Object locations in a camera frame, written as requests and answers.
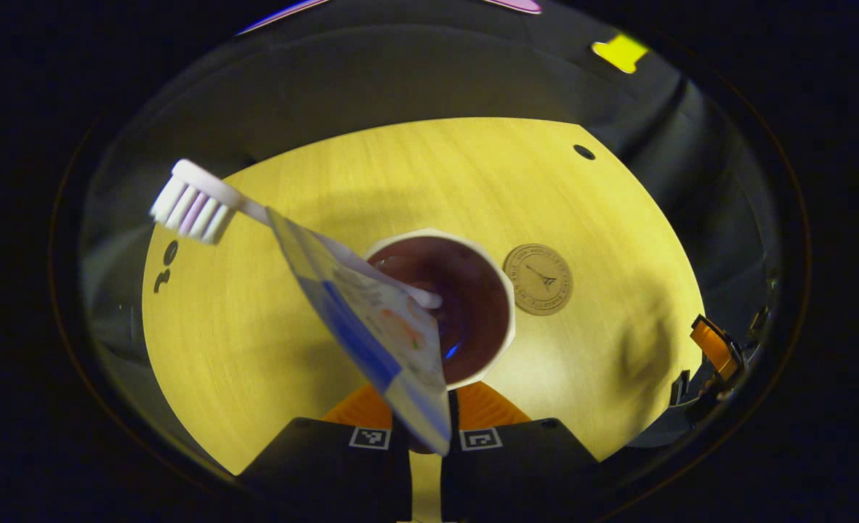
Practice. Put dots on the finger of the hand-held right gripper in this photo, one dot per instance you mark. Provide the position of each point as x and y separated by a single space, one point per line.
713 347

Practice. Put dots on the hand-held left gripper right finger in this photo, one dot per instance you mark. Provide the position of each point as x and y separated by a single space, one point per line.
451 465

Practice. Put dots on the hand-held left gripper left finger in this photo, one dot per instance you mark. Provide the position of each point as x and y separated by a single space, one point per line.
328 465

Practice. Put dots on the white toothpaste tube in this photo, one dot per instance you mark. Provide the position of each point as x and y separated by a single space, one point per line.
371 327

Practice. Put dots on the beige cup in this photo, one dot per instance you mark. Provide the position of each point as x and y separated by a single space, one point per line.
473 290

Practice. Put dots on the round cork coaster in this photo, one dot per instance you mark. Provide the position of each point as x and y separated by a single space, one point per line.
538 279

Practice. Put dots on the white toothbrush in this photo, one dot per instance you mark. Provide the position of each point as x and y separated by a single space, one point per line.
197 196

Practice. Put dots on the black backdrop cloth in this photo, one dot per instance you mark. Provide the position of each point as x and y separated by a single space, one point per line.
437 73

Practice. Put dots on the black desk edge bracket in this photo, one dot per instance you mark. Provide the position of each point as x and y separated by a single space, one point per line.
680 387

